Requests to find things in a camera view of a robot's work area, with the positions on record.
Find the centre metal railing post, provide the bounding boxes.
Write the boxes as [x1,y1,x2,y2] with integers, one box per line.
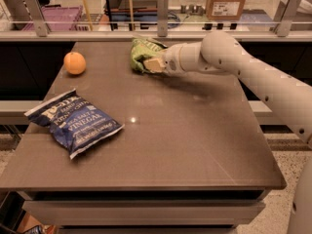
[157,0,169,37]

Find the blue salt vinegar chip bag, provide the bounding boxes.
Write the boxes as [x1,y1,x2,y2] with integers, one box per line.
[24,89,124,159]

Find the green jalapeno chip bag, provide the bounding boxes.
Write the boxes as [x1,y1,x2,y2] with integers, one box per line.
[130,37,167,73]

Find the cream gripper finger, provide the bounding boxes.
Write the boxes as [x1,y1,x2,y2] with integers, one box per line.
[143,58,166,73]

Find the cardboard box with label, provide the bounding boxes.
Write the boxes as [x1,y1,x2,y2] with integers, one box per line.
[206,0,246,20]

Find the metal railing post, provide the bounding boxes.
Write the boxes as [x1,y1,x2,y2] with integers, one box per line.
[24,0,50,37]
[273,0,312,37]
[157,0,169,37]

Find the right metal railing post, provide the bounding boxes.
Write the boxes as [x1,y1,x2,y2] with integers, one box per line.
[273,0,312,37]

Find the pink plastic crate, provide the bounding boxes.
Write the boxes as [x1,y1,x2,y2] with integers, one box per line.
[22,5,85,32]

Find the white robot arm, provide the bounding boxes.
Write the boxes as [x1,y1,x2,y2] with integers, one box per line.
[143,31,312,147]

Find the left metal railing post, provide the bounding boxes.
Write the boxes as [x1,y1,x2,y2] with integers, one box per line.
[24,0,50,37]

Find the orange fruit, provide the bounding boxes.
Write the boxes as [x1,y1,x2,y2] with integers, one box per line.
[63,52,86,75]

